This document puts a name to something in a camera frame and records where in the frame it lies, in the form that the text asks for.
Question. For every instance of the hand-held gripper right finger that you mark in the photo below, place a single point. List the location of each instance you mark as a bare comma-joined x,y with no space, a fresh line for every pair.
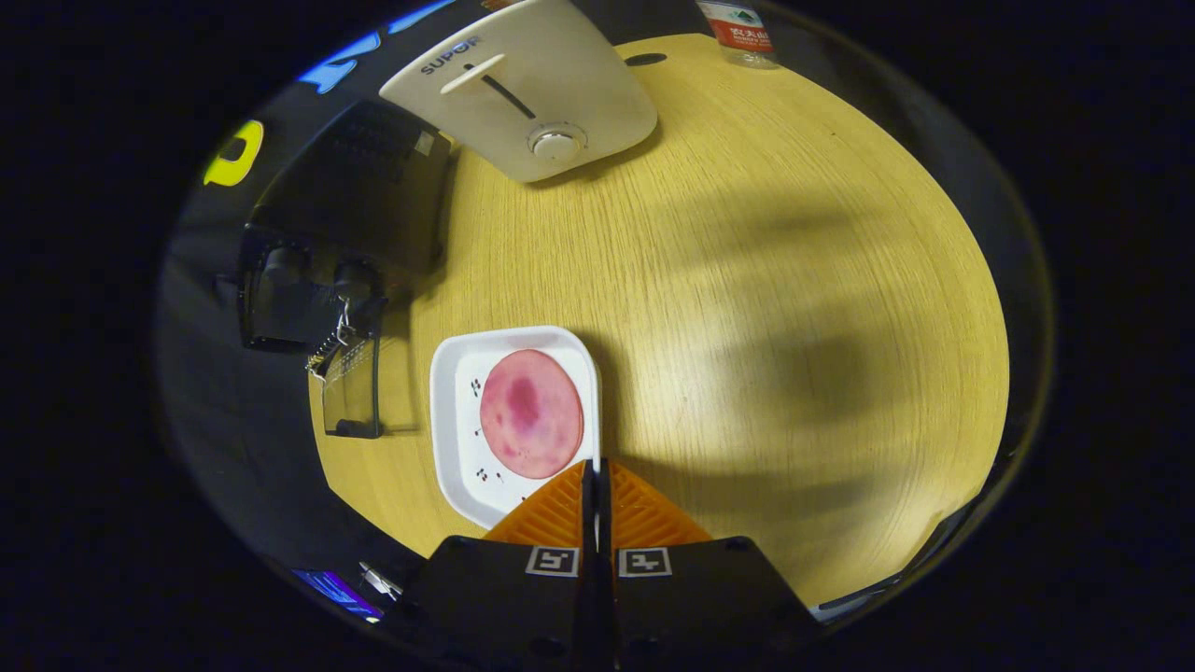
700,607

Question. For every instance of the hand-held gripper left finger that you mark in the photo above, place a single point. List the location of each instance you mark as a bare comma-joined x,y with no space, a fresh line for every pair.
504,607

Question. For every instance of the white square plate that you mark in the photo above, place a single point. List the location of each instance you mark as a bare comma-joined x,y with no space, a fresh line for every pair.
456,448

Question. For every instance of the pink ham slice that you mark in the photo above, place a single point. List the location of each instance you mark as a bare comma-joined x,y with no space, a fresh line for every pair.
532,415

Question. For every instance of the black toaster oven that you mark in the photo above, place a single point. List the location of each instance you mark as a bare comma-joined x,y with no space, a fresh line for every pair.
364,187

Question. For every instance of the white toaster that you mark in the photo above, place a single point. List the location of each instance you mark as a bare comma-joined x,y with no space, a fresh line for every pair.
560,84

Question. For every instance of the clear water bottle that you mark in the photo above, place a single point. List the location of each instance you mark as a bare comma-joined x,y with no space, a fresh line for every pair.
742,33

